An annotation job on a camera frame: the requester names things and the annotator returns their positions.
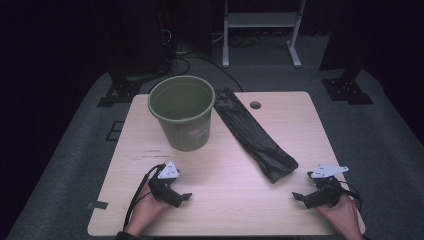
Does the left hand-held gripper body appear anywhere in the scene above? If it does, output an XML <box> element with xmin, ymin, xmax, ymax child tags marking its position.
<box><xmin>148</xmin><ymin>160</ymin><xmax>183</xmax><ymax>203</ymax></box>

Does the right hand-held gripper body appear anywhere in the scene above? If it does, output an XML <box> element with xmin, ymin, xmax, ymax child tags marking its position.
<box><xmin>307</xmin><ymin>163</ymin><xmax>350</xmax><ymax>208</ymax></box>

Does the green plastic trash bin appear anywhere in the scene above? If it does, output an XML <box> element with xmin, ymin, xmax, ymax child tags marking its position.
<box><xmin>147</xmin><ymin>75</ymin><xmax>216</xmax><ymax>153</ymax></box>

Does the black plastic trash bag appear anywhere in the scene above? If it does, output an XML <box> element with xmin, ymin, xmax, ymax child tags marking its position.
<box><xmin>214</xmin><ymin>87</ymin><xmax>300</xmax><ymax>184</ymax></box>

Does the person's right hand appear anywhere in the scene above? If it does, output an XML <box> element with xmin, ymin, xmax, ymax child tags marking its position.
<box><xmin>314</xmin><ymin>194</ymin><xmax>365</xmax><ymax>240</ymax></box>

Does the person's left hand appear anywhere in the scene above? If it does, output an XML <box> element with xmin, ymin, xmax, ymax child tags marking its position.
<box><xmin>123</xmin><ymin>181</ymin><xmax>173</xmax><ymax>236</ymax></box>

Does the grey tape strip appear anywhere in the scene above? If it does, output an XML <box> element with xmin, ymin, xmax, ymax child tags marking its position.
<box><xmin>87</xmin><ymin>200</ymin><xmax>109</xmax><ymax>211</ymax></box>

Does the black tape square outline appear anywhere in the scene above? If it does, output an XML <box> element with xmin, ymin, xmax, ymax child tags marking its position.
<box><xmin>105</xmin><ymin>120</ymin><xmax>125</xmax><ymax>142</ymax></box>

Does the black stand base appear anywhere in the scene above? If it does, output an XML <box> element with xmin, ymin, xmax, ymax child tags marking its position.
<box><xmin>321</xmin><ymin>68</ymin><xmax>374</xmax><ymax>106</ymax></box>
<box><xmin>96</xmin><ymin>71</ymin><xmax>143</xmax><ymax>108</ymax></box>

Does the dark equipment cabinet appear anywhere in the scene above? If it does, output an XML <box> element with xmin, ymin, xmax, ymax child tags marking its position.
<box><xmin>106</xmin><ymin>0</ymin><xmax>176</xmax><ymax>79</ymax></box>

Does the left hand-held gripper cable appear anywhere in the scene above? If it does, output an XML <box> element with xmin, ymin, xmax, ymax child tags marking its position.
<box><xmin>122</xmin><ymin>163</ymin><xmax>167</xmax><ymax>231</ymax></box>

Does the black floor cable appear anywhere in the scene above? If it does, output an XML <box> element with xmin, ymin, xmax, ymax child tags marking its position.
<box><xmin>147</xmin><ymin>56</ymin><xmax>244</xmax><ymax>94</ymax></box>

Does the white metal stand frame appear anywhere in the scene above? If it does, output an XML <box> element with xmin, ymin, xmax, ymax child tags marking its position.
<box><xmin>222</xmin><ymin>0</ymin><xmax>307</xmax><ymax>69</ymax></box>

